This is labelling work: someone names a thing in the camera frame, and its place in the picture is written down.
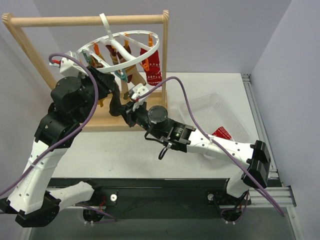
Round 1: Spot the white round clip hanger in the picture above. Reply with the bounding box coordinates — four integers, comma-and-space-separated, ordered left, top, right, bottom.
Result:
76, 13, 160, 74

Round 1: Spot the red snowflake sock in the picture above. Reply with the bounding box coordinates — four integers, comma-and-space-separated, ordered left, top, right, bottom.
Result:
212, 126, 233, 140

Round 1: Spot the dark brown sock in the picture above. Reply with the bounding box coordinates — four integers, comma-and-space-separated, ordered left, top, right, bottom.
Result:
109, 83, 124, 117

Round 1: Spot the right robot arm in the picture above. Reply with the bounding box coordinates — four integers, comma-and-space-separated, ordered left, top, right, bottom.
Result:
121, 101, 271, 204

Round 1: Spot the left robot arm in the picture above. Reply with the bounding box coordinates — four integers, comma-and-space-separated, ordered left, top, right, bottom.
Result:
0, 67, 118, 228

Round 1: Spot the wooden hanger rack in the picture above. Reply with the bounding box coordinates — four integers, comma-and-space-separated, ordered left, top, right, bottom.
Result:
2, 10, 169, 132

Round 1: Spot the mustard yellow sock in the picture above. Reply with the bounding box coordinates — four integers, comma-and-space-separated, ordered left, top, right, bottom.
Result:
90, 55, 109, 108

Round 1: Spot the maroon striped beige sock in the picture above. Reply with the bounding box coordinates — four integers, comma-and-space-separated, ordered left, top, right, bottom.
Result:
104, 44, 147, 100

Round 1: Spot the red white patterned sock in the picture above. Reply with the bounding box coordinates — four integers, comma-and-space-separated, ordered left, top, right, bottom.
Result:
141, 50, 162, 86

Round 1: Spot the white plastic basket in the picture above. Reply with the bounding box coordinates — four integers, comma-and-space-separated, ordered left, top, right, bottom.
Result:
177, 91, 254, 143

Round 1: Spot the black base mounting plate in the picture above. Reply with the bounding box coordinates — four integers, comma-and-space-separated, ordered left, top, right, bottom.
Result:
47, 177, 251, 221

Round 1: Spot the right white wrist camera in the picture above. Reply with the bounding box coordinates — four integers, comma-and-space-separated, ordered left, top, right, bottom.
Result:
129, 83, 149, 112

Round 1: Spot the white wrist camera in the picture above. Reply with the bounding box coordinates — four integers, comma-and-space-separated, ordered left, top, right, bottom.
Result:
49, 57, 86, 77
129, 83, 149, 112

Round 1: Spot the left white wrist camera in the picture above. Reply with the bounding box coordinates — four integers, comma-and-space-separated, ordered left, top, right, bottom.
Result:
49, 57, 86, 77

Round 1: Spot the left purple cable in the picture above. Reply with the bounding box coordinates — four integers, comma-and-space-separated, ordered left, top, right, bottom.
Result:
0, 53, 98, 198

